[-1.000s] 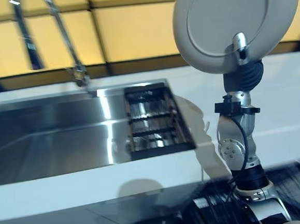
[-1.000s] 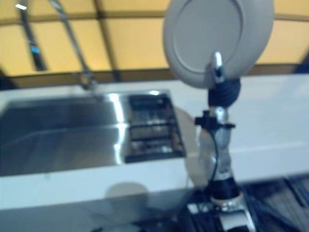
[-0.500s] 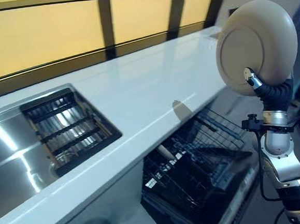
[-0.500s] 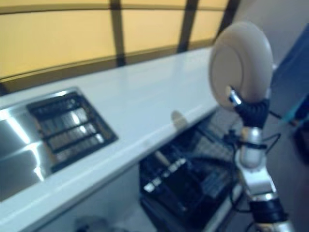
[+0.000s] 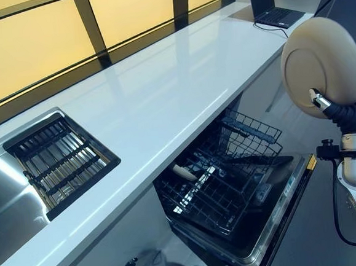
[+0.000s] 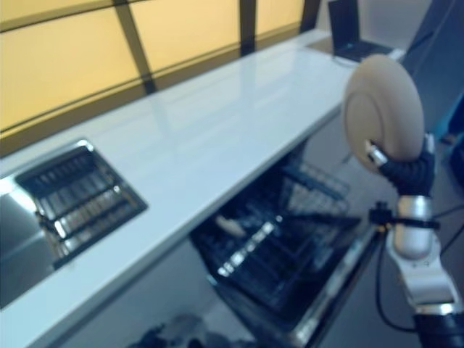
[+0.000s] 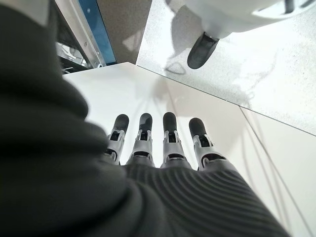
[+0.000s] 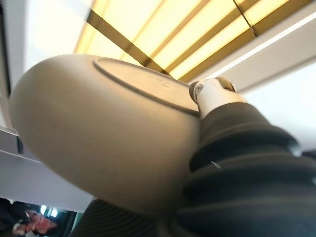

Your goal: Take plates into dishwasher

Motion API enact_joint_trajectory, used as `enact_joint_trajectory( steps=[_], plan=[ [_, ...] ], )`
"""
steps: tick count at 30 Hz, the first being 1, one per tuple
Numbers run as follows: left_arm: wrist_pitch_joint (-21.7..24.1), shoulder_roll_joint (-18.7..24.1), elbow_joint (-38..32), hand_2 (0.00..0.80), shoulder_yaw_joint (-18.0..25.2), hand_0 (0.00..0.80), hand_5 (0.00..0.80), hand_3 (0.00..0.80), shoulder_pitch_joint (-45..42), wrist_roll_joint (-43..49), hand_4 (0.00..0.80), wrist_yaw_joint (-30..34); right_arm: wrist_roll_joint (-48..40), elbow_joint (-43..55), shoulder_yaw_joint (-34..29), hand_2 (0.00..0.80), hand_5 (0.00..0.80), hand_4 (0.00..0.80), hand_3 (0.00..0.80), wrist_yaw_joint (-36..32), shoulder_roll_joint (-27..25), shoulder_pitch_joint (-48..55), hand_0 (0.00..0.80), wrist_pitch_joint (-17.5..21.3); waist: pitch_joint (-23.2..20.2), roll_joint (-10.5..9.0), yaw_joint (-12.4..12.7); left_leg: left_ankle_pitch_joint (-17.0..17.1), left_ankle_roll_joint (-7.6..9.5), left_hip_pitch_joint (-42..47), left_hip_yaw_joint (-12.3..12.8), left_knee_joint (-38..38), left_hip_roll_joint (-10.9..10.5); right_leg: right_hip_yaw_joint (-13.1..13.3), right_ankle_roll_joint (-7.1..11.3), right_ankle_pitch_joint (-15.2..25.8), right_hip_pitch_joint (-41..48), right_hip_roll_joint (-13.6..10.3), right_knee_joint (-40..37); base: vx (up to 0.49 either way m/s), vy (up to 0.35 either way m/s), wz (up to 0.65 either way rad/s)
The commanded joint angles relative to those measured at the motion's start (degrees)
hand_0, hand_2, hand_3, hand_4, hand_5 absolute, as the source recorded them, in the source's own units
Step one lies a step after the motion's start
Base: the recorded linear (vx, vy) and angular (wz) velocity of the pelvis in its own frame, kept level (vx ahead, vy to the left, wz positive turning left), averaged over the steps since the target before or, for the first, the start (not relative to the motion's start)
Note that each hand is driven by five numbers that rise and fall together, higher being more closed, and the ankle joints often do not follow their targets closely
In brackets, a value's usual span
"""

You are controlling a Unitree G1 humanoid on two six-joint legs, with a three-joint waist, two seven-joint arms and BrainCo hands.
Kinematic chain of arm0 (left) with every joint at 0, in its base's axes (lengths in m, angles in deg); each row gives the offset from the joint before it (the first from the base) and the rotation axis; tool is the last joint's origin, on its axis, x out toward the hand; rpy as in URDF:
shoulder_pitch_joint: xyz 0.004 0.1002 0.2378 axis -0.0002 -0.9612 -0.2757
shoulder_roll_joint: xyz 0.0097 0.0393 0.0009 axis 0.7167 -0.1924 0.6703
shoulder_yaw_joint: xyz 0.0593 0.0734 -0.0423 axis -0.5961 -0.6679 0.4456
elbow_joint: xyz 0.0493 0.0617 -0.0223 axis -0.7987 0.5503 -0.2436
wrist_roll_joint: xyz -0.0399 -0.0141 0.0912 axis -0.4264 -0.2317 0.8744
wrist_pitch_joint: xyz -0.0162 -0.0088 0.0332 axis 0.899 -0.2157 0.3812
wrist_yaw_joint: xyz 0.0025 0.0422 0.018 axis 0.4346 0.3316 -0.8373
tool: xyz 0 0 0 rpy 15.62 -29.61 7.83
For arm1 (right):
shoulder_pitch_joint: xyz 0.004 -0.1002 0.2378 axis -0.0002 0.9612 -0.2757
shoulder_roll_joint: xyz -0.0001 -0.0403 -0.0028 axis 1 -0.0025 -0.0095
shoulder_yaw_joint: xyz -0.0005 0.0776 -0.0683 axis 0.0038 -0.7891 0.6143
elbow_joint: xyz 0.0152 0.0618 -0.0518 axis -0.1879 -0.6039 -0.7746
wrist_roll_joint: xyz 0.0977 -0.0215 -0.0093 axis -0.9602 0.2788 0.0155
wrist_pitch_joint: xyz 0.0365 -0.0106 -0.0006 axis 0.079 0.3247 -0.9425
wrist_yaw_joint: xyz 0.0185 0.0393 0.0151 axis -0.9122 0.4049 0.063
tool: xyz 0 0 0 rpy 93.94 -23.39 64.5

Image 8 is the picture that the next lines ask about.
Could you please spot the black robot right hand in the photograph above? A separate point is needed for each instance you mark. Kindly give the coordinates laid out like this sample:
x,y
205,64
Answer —
x,y
247,185

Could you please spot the cream round plate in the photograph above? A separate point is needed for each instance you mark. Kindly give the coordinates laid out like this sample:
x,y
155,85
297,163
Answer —
x,y
98,128

